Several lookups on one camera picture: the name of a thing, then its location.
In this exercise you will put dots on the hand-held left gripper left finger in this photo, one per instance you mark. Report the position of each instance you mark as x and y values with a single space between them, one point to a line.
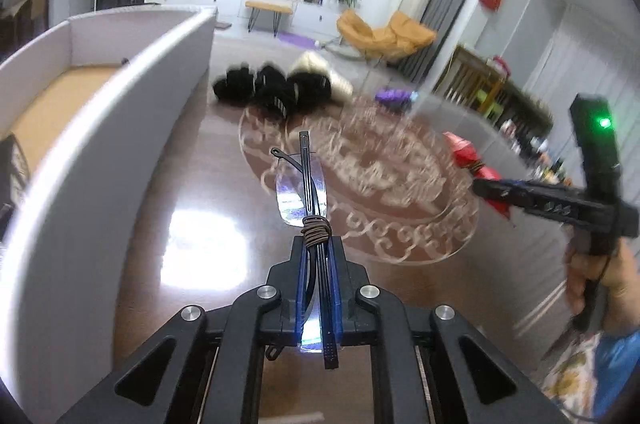
300 304

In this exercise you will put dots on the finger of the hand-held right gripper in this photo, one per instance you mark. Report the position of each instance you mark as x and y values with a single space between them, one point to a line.
520 199

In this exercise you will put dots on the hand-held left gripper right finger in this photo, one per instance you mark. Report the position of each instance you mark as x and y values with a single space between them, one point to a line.
336 299

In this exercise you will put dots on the red packet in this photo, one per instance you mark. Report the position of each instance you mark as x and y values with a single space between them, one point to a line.
462 154

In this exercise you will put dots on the rimless eyeglasses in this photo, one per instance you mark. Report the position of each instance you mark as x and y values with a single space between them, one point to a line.
306 184

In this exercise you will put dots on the grey storage box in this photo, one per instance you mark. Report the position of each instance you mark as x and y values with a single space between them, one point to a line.
100 164

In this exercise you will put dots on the person's right hand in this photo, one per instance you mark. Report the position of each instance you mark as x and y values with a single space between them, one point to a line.
625 284

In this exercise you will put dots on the cluttered wooden sideboard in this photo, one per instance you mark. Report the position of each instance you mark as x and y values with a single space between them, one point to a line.
530 124

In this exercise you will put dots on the green seat chair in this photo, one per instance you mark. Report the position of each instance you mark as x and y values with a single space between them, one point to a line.
487 101

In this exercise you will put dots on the wooden dining chair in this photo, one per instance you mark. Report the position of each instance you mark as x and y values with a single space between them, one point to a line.
467 71

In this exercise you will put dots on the purple toy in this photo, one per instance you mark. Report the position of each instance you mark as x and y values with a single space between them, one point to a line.
392 96

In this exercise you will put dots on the floral patterned cloth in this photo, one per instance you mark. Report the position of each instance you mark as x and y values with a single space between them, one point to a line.
570 379

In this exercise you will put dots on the orange lounge chair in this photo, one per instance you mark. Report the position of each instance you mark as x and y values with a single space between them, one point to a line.
370 36

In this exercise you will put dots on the purple floor mat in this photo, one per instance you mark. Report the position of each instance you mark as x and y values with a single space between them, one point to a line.
297 39

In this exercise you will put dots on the wooden bench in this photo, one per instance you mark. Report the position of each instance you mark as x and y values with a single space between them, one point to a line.
270 6

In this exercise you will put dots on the dark wooden furniture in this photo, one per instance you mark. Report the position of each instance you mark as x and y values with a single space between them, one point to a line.
25 14

